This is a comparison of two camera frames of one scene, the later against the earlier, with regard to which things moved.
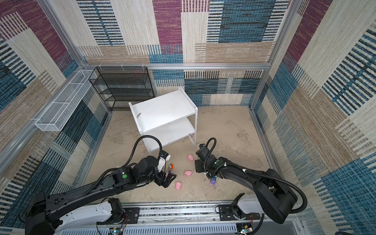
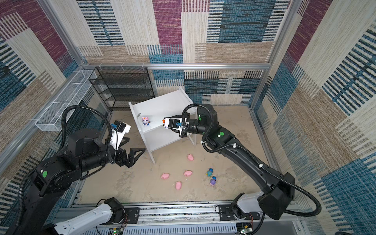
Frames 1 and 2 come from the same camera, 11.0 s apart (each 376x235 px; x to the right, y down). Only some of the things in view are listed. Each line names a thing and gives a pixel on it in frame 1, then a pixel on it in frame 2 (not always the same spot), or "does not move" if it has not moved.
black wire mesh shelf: x=119 y=86 does not move
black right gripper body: x=199 y=166 to x=191 y=129
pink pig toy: x=187 y=173 does not move
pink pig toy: x=178 y=185 does not move
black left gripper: x=161 y=181 to x=131 y=158
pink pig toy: x=190 y=157 does not move
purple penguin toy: x=213 y=181 does not move
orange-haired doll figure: x=170 y=167 to x=163 y=122
